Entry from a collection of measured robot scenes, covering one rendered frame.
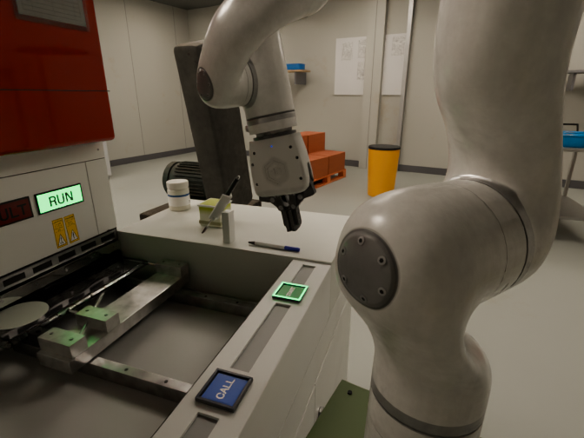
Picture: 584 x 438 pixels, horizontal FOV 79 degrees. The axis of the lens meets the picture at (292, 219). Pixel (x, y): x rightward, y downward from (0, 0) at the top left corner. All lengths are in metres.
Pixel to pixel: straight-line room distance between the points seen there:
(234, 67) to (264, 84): 0.08
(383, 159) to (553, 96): 4.59
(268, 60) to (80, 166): 0.60
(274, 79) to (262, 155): 0.12
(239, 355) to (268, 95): 0.40
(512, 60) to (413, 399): 0.30
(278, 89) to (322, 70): 6.84
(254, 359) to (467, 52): 0.47
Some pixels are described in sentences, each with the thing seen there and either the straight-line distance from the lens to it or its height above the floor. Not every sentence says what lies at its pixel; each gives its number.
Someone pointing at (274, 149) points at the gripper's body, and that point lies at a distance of 0.60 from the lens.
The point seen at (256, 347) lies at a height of 0.96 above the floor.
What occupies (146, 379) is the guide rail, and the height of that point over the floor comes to 0.85.
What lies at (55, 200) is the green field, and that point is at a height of 1.10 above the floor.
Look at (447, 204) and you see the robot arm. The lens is 0.30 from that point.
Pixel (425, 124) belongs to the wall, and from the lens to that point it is 6.82.
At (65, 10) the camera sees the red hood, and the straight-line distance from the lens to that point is 0.99.
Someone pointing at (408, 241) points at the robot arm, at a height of 1.23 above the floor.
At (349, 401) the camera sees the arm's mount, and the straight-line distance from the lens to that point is 0.70.
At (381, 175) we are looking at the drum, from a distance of 4.95.
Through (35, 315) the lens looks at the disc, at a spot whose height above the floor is 0.90.
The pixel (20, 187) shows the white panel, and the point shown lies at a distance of 0.95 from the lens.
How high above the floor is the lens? 1.33
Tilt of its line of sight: 19 degrees down
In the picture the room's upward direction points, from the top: straight up
